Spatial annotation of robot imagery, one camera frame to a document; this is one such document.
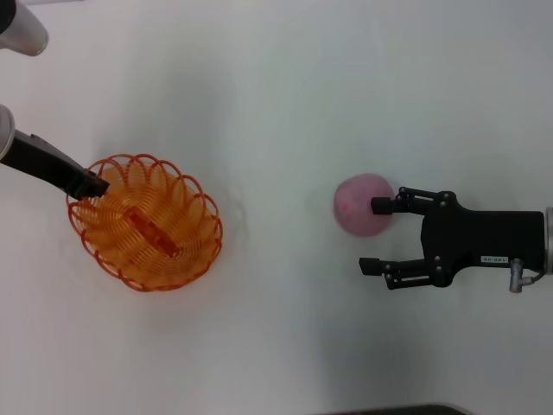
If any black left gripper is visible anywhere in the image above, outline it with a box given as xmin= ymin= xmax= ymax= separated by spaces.
xmin=0 ymin=129 xmax=111 ymax=201

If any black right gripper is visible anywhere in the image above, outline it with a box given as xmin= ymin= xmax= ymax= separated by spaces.
xmin=359 ymin=186 xmax=544 ymax=291

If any pink peach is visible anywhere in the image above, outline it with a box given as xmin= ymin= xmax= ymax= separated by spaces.
xmin=333 ymin=172 xmax=395 ymax=237

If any orange plastic woven basket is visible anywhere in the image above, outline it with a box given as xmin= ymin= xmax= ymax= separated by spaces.
xmin=67 ymin=151 xmax=224 ymax=294

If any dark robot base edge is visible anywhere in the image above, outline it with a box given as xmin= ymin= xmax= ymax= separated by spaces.
xmin=340 ymin=403 xmax=473 ymax=415

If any silver right gripper cable connector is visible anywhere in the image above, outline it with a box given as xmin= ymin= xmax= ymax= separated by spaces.
xmin=508 ymin=258 xmax=535 ymax=294

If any grey right gripper cable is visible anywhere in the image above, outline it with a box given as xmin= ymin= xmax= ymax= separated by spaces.
xmin=520 ymin=268 xmax=547 ymax=286

